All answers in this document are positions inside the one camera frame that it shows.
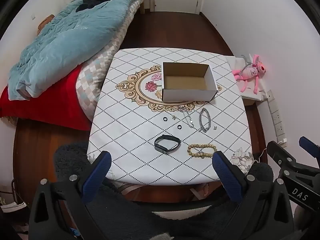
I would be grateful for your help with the red blanket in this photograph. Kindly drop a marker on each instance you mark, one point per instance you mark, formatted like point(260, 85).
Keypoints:
point(57, 102)

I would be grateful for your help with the pink plush toy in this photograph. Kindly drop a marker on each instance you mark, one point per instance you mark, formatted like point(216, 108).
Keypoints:
point(251, 72)

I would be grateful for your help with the white charger plug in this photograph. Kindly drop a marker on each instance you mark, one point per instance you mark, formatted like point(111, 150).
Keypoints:
point(282, 141)

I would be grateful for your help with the white paper bag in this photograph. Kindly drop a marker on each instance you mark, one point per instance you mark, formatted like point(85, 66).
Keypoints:
point(236, 63)

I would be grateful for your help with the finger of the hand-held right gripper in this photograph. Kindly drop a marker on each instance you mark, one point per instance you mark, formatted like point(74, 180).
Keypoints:
point(311, 145)
point(281, 156)

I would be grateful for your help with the checkered bed sheet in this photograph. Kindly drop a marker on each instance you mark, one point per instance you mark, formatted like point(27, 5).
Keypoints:
point(100, 67)

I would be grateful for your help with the dark fuzzy garment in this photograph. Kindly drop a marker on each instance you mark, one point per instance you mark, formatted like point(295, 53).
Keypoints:
point(70, 160)

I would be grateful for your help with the white cardboard box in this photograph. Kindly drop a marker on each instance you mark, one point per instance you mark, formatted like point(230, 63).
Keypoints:
point(185, 95)

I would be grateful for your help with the brown cushion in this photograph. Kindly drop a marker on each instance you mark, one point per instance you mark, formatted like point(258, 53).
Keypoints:
point(45, 22)

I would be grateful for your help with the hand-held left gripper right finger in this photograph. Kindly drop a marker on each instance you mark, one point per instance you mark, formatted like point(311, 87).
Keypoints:
point(223, 172)

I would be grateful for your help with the white wall sockets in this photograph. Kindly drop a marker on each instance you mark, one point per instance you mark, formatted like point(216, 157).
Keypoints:
point(276, 117)

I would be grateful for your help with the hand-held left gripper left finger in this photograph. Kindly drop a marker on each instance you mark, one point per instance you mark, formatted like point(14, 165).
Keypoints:
point(100, 170)

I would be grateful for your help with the diamond patterned tablecloth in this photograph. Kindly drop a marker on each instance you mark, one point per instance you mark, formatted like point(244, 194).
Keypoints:
point(140, 135)

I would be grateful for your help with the light blue quilt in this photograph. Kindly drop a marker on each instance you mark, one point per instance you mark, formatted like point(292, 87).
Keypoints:
point(62, 42)

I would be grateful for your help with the black smart band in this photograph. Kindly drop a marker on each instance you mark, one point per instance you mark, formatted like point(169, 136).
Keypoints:
point(160, 148)

